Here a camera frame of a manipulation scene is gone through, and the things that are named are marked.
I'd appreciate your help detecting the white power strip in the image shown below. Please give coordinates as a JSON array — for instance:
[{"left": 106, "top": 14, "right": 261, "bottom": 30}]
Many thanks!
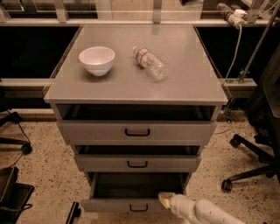
[{"left": 216, "top": 3, "right": 247, "bottom": 29}]

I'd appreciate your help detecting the grey bottom drawer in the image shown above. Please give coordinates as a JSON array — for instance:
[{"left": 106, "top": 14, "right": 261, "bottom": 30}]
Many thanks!
[{"left": 81, "top": 172, "right": 191, "bottom": 213}]

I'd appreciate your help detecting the grey top drawer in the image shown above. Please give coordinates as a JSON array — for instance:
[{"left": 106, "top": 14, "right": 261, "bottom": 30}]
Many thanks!
[{"left": 57, "top": 120, "right": 216, "bottom": 146}]

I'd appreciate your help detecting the black office chair left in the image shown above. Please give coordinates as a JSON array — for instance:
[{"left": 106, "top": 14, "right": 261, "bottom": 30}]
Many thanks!
[{"left": 0, "top": 110, "right": 32, "bottom": 155}]

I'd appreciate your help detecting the grey drawer cabinet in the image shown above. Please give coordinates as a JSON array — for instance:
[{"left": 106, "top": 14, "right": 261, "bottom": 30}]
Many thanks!
[{"left": 43, "top": 24, "right": 229, "bottom": 193}]

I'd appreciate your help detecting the grey power cable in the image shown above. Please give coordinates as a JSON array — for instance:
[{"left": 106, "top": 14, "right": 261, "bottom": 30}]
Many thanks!
[{"left": 222, "top": 24, "right": 244, "bottom": 88}]

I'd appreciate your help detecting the black bin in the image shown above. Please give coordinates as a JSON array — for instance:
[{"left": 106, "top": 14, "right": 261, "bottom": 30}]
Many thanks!
[{"left": 0, "top": 166, "right": 34, "bottom": 224}]

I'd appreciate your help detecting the grey drawer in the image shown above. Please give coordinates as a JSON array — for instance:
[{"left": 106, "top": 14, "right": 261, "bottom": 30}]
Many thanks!
[
  {"left": 81, "top": 172, "right": 191, "bottom": 213},
  {"left": 57, "top": 120, "right": 216, "bottom": 146},
  {"left": 74, "top": 154, "right": 201, "bottom": 172}
]

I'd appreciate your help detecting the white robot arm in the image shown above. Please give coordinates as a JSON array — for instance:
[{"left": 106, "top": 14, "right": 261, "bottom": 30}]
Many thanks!
[{"left": 158, "top": 192, "right": 246, "bottom": 224}]

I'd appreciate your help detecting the black floor bracket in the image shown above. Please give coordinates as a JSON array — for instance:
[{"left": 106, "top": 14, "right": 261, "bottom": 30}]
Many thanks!
[{"left": 66, "top": 201, "right": 81, "bottom": 224}]

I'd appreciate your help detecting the metal frame rail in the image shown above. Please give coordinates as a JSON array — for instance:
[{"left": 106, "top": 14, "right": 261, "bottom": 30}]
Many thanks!
[{"left": 0, "top": 78, "right": 53, "bottom": 98}]

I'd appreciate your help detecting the black office chair right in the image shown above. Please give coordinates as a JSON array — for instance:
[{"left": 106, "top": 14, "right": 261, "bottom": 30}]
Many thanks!
[{"left": 220, "top": 43, "right": 280, "bottom": 194}]

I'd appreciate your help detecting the black office chair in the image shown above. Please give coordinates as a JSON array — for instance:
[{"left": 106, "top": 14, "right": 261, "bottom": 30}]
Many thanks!
[
  {"left": 0, "top": 110, "right": 32, "bottom": 155},
  {"left": 220, "top": 43, "right": 280, "bottom": 194}
]

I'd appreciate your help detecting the white bowl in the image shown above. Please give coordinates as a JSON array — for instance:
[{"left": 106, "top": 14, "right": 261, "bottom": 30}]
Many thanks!
[{"left": 79, "top": 46, "right": 116, "bottom": 76}]

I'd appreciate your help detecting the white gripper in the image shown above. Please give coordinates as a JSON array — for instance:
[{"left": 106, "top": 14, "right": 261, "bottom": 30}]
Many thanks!
[{"left": 158, "top": 192, "right": 195, "bottom": 221}]

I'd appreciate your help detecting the grey middle drawer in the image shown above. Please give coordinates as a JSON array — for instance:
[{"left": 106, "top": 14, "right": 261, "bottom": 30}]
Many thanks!
[{"left": 74, "top": 154, "right": 201, "bottom": 172}]

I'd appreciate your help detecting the clear plastic water bottle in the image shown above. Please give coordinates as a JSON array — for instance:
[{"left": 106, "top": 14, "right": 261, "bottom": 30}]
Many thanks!
[{"left": 133, "top": 46, "right": 169, "bottom": 81}]

